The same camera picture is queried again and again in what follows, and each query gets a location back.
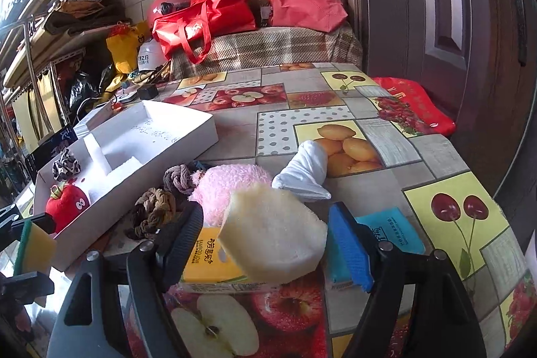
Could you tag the white helmet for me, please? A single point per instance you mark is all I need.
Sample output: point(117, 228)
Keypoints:
point(147, 54)

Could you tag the pink helmet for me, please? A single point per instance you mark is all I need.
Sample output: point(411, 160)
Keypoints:
point(168, 8)

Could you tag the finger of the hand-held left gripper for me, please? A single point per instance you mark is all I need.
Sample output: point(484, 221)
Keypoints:
point(29, 223)
point(25, 284)

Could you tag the yellow bag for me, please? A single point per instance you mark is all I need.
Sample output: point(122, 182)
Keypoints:
point(123, 43)

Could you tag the pink plush toy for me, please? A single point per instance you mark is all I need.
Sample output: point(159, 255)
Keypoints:
point(226, 186)

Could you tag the white cloth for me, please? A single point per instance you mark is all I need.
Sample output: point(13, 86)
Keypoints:
point(306, 173)

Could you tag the brown wooden door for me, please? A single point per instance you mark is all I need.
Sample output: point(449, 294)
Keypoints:
point(419, 5)

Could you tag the fruit print tablecloth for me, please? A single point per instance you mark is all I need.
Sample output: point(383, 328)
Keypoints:
point(377, 173)

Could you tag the leopard print scrunchie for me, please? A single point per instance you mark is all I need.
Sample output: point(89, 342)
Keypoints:
point(65, 169)

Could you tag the red plush apple toy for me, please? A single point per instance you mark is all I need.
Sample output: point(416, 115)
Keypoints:
point(65, 205)

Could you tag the yellow tissue pack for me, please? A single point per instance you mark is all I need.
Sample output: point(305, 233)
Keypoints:
point(205, 261)

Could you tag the white cardboard box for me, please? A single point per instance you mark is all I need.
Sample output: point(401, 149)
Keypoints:
point(159, 123)

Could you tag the red cushion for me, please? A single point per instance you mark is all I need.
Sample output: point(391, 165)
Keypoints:
point(415, 104)

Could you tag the blue tissue pack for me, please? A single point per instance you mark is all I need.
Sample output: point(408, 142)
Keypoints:
point(390, 232)

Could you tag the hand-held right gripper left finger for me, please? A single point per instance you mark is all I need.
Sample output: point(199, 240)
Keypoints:
point(184, 244)

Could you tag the white foam insert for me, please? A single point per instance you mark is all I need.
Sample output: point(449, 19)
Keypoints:
point(109, 156)

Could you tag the yellow green scouring sponge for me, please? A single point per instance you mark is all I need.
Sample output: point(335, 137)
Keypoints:
point(35, 249)

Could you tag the metal shelf rack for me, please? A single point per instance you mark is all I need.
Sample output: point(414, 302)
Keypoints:
point(54, 81)

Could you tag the black charger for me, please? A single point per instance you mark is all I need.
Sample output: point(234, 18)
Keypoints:
point(147, 91)

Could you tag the red tote bag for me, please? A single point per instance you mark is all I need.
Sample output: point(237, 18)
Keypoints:
point(209, 18)

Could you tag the white round device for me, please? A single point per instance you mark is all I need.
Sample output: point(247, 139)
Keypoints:
point(126, 96)

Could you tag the black plastic bag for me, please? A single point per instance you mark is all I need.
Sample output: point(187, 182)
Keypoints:
point(82, 89)

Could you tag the plaid covered bench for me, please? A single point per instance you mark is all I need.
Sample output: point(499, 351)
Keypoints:
point(285, 45)

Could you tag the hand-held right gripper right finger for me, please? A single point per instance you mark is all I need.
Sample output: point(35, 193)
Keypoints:
point(350, 249)

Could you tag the beige sponge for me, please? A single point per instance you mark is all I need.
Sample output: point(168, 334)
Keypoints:
point(277, 240)

